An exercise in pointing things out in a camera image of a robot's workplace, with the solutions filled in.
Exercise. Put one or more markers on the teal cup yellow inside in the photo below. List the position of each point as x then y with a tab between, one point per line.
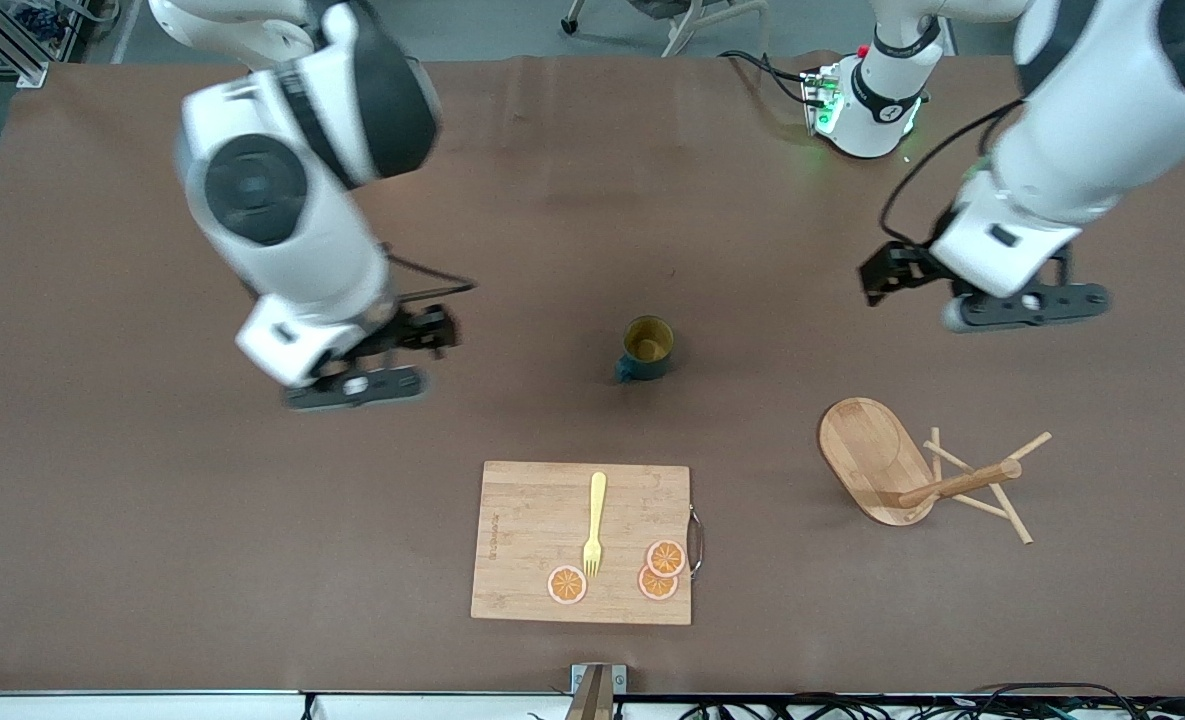
649	345

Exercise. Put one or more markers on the bamboo cutting board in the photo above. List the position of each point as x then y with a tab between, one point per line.
532	540

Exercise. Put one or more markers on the wooden mug tree rack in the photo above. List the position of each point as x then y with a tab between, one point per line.
872	460

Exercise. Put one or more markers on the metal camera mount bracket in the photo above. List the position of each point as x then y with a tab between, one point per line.
597	690

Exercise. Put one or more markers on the yellow plastic fork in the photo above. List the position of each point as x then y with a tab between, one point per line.
597	500

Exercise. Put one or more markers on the aluminium frame post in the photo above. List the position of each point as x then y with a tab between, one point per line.
22	70

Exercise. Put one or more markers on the office chair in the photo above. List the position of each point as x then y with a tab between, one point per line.
674	40

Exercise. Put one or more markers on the orange slice toy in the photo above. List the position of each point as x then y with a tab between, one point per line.
654	587
666	557
567	585

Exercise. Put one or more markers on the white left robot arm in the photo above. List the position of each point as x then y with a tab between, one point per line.
1072	150

